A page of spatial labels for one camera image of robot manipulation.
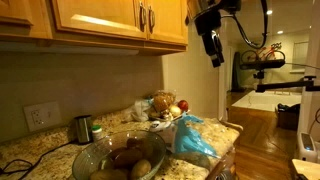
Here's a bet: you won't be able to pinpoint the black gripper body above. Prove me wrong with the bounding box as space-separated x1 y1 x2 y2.
201 29 225 58

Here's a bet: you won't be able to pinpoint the blue clear plastic potato bag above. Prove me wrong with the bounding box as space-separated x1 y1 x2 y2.
149 113 221 171

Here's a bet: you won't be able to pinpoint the clear glass bowl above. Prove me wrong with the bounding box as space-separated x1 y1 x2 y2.
71 129 167 180

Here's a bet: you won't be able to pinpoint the black hanging bag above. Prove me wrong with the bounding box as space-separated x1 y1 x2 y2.
231 51 244 93

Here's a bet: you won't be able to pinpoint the red bicycle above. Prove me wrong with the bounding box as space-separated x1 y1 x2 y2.
240 42 287 64

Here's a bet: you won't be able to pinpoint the red apple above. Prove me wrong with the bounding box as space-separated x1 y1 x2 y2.
177 99 190 113

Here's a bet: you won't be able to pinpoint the white table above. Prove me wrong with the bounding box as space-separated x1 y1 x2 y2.
231 89 303 113

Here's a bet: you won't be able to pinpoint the yellow onion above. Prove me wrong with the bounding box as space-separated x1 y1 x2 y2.
169 105 183 118

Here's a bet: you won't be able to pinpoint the white fruit tray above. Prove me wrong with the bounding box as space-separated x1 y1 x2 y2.
148 109 191 123

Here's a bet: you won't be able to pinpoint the white room window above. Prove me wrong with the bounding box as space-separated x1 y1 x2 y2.
292 41 309 73

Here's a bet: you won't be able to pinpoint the white plastic bag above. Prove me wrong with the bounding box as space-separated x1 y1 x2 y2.
129 98 153 123

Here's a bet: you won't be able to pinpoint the black bin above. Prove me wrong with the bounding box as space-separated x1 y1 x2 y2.
276 103 301 131

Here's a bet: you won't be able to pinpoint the wooden lower cabinet front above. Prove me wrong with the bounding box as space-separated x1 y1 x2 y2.
206 146 238 180

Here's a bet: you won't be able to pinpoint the brown potato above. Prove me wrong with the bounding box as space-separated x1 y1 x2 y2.
89 168 129 180
126 137 154 158
130 158 152 180
113 148 144 169

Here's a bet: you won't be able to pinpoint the wooden upper cabinets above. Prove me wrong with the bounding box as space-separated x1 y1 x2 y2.
49 0 148 39

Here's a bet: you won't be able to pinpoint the white appliance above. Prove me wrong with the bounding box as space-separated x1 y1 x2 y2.
297 132 318 164

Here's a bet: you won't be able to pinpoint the small green-capped bottle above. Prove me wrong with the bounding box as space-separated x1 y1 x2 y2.
91 124 104 143

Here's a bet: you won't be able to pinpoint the light wooden board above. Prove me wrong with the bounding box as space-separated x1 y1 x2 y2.
292 158 320 180

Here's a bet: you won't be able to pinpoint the stainless steel cup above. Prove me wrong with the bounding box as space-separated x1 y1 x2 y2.
73 114 94 144

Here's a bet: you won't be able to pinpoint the black stereo camera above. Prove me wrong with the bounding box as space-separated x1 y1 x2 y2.
239 59 287 80

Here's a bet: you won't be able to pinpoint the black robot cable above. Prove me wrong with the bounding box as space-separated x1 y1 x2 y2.
221 0 269 50

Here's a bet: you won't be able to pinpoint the dark metal cabinet handle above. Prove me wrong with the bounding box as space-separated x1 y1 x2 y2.
139 1 147 33
148 4 156 34

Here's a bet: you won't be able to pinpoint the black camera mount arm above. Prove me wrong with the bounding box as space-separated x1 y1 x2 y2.
255 75 320 94

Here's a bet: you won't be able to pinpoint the white wall outlet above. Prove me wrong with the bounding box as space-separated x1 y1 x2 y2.
23 101 63 133

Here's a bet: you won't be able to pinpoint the black power cord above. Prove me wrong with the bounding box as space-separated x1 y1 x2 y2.
0 139 79 176

